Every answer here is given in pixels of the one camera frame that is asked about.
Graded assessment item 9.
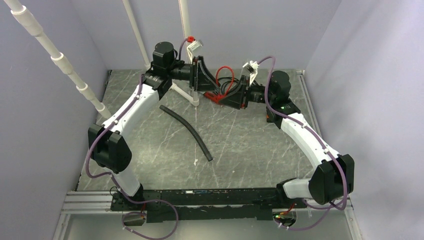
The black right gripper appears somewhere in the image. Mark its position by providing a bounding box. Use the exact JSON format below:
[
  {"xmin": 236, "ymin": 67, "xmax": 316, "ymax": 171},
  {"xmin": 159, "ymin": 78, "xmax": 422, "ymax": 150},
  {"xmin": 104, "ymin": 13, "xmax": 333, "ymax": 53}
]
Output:
[{"xmin": 218, "ymin": 75, "xmax": 275, "ymax": 110}]

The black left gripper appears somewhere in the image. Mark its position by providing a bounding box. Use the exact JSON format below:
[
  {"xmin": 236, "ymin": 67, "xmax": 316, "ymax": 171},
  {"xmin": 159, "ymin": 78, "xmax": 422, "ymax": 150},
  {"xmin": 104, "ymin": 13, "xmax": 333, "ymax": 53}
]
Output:
[{"xmin": 167, "ymin": 56, "xmax": 221, "ymax": 93}]

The red wire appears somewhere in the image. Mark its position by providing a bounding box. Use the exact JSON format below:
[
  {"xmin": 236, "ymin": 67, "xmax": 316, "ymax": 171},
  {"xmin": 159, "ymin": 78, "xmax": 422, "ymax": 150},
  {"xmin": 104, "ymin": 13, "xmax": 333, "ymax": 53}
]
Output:
[{"xmin": 204, "ymin": 66, "xmax": 235, "ymax": 105}]

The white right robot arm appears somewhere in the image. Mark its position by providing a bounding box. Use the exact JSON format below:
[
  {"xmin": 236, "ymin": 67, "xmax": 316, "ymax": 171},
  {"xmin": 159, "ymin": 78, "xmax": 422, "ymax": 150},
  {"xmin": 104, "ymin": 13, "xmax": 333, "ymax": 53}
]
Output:
[{"xmin": 218, "ymin": 70, "xmax": 355, "ymax": 210}]

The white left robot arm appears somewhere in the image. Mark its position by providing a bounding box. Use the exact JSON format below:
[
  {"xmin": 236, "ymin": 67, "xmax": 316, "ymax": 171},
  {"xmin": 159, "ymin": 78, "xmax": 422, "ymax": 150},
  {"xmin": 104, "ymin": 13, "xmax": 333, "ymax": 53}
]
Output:
[{"xmin": 85, "ymin": 41, "xmax": 218, "ymax": 210}]

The coiled black cable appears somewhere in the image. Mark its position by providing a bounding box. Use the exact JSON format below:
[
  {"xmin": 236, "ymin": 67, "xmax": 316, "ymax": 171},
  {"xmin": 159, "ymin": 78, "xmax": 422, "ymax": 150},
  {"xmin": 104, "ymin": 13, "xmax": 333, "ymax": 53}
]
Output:
[{"xmin": 218, "ymin": 76, "xmax": 244, "ymax": 97}]

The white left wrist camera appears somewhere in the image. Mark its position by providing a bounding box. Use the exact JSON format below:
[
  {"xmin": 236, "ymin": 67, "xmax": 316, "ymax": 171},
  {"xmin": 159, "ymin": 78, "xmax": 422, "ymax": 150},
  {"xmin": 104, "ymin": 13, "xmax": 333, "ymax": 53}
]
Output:
[{"xmin": 186, "ymin": 36, "xmax": 204, "ymax": 64}]

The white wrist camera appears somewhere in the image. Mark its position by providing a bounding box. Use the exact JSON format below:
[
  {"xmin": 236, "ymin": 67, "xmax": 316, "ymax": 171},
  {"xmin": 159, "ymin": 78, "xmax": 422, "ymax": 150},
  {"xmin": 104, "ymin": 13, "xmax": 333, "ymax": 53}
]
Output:
[
  {"xmin": 186, "ymin": 36, "xmax": 204, "ymax": 64},
  {"xmin": 242, "ymin": 60, "xmax": 260, "ymax": 86}
]

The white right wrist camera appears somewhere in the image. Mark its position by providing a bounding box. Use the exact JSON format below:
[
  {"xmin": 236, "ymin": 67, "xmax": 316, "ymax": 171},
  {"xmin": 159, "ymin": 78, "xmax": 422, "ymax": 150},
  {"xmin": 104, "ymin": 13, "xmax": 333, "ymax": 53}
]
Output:
[{"xmin": 242, "ymin": 60, "xmax": 260, "ymax": 86}]

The black corrugated hose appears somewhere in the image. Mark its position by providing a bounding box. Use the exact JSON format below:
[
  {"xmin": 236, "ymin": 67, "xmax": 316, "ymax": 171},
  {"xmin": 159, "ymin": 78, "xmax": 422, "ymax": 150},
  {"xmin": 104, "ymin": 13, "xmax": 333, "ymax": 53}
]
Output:
[{"xmin": 159, "ymin": 104, "xmax": 214, "ymax": 163}]

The black mounting rail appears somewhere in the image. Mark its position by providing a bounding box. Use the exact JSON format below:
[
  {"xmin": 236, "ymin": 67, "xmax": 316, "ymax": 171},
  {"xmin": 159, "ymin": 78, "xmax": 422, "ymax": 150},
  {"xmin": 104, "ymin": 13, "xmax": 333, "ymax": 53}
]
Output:
[{"xmin": 110, "ymin": 187, "xmax": 306, "ymax": 223}]

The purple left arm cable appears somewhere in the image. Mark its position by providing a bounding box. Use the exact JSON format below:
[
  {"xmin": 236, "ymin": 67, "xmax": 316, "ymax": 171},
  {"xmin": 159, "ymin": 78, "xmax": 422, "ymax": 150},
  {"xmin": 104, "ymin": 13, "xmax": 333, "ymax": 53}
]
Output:
[{"xmin": 84, "ymin": 37, "xmax": 193, "ymax": 240}]

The white pvc pipe frame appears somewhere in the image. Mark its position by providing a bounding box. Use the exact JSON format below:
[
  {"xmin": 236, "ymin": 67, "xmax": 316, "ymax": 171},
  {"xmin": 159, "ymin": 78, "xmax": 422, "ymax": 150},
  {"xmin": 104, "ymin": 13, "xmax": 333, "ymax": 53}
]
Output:
[{"xmin": 4, "ymin": 0, "xmax": 199, "ymax": 124}]

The aluminium frame rail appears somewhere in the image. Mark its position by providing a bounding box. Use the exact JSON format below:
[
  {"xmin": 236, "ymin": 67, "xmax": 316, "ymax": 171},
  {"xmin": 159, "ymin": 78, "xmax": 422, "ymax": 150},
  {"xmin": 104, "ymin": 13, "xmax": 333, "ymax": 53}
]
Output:
[{"xmin": 53, "ymin": 191, "xmax": 363, "ymax": 240}]

